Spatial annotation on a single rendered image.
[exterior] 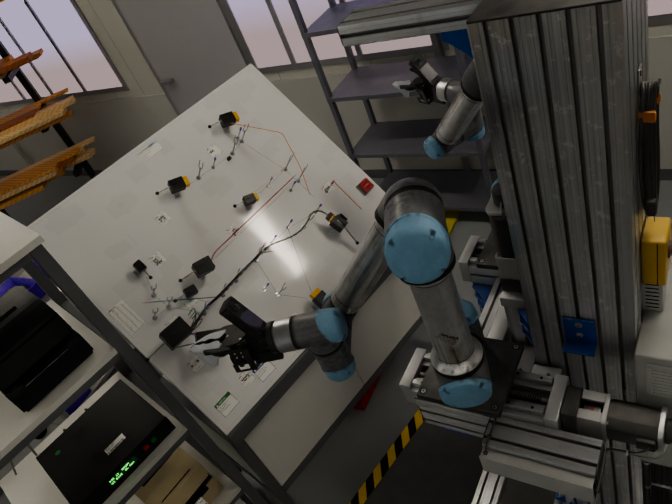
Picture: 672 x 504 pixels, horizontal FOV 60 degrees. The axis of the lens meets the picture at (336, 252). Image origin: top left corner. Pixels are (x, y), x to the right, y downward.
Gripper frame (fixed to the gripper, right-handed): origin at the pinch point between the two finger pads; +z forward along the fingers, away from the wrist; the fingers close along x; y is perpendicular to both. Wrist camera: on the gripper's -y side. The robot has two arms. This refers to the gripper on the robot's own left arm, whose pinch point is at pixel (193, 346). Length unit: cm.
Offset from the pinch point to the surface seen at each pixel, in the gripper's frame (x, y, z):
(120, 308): 58, 20, 60
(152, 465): 14, 52, 46
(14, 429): -3, 12, 59
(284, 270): 89, 39, 10
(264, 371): 56, 60, 20
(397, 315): 111, 90, -21
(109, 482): 6, 47, 55
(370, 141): 269, 65, -9
